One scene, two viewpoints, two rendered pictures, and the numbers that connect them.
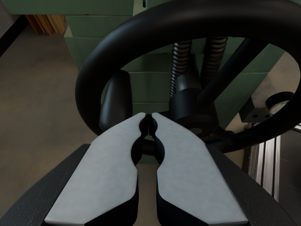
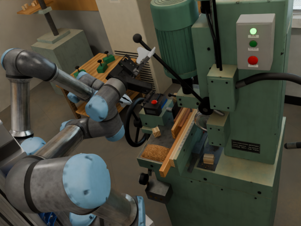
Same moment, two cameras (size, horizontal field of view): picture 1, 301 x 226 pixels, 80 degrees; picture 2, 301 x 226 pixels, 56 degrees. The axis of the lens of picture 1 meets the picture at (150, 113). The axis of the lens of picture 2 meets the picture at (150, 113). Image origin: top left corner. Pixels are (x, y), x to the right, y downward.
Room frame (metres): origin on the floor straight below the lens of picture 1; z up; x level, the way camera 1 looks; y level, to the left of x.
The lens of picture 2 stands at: (0.95, -1.01, 1.84)
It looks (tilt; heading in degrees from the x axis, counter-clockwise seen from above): 38 degrees down; 127
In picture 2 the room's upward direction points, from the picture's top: 16 degrees counter-clockwise
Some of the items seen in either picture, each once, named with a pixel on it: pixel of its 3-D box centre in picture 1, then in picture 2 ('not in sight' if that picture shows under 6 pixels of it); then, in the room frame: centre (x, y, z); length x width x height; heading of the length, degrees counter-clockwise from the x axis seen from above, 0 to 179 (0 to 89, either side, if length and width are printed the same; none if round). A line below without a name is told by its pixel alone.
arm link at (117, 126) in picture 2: not in sight; (107, 125); (0.34, -0.48, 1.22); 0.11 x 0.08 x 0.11; 26
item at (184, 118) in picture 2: not in sight; (188, 114); (0.45, -0.04, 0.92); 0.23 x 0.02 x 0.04; 91
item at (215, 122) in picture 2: not in sight; (218, 128); (0.65, -0.21, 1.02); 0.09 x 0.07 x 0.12; 91
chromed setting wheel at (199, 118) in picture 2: not in sight; (208, 121); (0.60, -0.17, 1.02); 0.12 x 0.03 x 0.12; 1
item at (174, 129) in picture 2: not in sight; (181, 119); (0.43, -0.09, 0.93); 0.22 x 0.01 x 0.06; 91
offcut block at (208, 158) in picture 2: not in sight; (208, 158); (0.59, -0.21, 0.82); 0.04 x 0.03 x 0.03; 7
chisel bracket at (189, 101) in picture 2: not in sight; (193, 99); (0.49, -0.05, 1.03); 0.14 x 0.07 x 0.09; 1
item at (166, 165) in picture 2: not in sight; (187, 123); (0.47, -0.11, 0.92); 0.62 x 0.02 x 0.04; 91
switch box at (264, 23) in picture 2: not in sight; (255, 42); (0.79, -0.19, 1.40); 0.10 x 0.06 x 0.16; 1
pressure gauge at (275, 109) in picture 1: (278, 104); (144, 180); (0.26, -0.31, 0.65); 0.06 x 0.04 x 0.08; 91
